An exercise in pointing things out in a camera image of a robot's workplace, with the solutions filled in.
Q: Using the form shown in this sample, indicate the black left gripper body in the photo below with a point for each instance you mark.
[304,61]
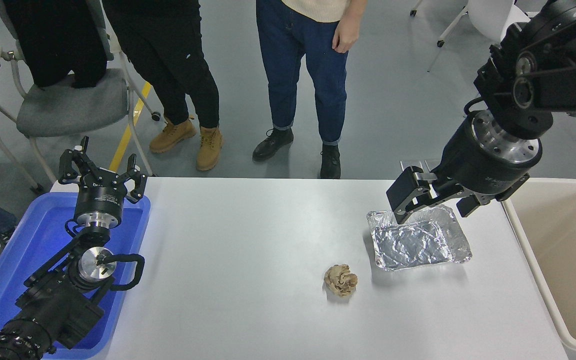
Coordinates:
[99,197]

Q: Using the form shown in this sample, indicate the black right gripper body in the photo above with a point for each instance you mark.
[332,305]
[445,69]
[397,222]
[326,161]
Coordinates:
[473,162]

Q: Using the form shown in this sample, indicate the silver foil tray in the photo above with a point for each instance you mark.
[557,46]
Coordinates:
[418,245]

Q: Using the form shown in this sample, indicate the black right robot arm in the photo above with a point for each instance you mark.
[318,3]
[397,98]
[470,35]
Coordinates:
[563,65]

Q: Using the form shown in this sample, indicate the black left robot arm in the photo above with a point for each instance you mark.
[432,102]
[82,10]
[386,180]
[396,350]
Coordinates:
[53,305]

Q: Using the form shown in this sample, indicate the person's hand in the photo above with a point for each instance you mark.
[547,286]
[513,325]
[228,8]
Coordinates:
[345,35]

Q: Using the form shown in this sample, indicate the grey padded chair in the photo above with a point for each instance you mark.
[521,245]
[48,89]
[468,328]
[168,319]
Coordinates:
[68,105]

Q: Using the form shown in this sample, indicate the blue plastic tray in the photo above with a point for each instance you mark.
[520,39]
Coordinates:
[28,240]

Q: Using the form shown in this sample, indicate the large pale bin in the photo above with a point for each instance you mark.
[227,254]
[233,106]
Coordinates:
[568,240]

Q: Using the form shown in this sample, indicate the crumpled tan paper ball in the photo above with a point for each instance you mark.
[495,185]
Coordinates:
[341,281]

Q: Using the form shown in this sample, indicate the black jacket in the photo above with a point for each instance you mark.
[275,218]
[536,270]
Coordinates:
[53,45]

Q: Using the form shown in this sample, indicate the white chair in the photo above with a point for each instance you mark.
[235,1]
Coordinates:
[488,17]

